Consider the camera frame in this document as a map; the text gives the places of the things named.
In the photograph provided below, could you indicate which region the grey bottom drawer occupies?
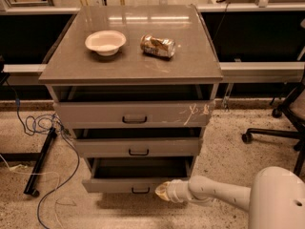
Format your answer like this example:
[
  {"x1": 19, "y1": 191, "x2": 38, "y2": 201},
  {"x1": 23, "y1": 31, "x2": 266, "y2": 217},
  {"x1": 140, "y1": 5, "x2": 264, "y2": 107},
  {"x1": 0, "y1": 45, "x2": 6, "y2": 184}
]
[{"x1": 82, "y1": 156, "x2": 194, "y2": 194}]

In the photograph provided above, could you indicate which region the grey drawer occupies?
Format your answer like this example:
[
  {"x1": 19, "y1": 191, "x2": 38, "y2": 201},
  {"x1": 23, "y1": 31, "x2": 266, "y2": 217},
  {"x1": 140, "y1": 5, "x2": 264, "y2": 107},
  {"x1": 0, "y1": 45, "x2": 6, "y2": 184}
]
[
  {"x1": 82, "y1": 156, "x2": 194, "y2": 194},
  {"x1": 73, "y1": 137, "x2": 202, "y2": 157},
  {"x1": 53, "y1": 101, "x2": 214, "y2": 129}
]

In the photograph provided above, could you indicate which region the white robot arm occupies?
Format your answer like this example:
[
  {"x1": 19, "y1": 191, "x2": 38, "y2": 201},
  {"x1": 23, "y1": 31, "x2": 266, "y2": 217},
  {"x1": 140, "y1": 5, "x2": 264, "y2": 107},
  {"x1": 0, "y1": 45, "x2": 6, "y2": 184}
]
[{"x1": 155, "y1": 167, "x2": 305, "y2": 229}]

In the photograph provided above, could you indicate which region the grey middle drawer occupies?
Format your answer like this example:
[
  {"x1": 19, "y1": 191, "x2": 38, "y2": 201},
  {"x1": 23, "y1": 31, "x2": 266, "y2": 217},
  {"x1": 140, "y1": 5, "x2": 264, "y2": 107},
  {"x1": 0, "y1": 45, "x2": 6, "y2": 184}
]
[{"x1": 73, "y1": 137, "x2": 202, "y2": 157}]

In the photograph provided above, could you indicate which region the grey top drawer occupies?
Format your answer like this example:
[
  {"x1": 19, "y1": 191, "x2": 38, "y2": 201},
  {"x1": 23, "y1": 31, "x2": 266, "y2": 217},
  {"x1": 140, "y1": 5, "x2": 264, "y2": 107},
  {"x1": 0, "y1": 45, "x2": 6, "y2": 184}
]
[{"x1": 53, "y1": 101, "x2": 214, "y2": 129}]

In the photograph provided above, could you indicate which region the grey drawer cabinet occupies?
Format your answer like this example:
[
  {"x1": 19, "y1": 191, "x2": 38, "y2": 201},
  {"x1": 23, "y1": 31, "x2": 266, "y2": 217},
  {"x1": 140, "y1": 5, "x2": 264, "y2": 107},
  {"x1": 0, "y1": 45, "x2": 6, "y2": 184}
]
[{"x1": 38, "y1": 4, "x2": 224, "y2": 177}]

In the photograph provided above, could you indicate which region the black office chair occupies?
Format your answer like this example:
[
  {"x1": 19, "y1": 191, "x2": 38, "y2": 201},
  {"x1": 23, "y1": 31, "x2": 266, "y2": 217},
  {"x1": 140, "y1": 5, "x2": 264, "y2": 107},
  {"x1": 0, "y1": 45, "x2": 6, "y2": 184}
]
[{"x1": 241, "y1": 75, "x2": 305, "y2": 176}]

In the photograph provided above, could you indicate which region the black wheeled table leg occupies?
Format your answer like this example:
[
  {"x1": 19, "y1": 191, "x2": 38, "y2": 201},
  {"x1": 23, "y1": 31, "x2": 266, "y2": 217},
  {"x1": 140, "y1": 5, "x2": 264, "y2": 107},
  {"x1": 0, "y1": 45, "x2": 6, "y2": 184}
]
[{"x1": 24, "y1": 128, "x2": 57, "y2": 198}]

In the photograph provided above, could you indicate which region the white paper bowl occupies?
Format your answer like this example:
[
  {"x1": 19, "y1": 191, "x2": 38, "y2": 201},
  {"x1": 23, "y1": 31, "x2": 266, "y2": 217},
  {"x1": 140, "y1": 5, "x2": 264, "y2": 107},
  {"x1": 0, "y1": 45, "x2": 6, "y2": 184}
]
[{"x1": 85, "y1": 31, "x2": 127, "y2": 56}]

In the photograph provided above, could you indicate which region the white cable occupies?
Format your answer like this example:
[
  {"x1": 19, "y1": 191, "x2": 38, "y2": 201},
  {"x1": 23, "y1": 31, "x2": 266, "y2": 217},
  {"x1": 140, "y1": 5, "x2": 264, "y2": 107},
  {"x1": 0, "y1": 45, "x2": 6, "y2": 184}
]
[{"x1": 0, "y1": 153, "x2": 77, "y2": 229}]

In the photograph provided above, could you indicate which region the blue cable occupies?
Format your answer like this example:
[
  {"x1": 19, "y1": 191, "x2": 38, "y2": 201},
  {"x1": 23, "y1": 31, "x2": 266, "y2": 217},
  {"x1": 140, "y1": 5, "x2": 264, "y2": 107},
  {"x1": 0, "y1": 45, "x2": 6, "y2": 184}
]
[{"x1": 13, "y1": 97, "x2": 81, "y2": 229}]

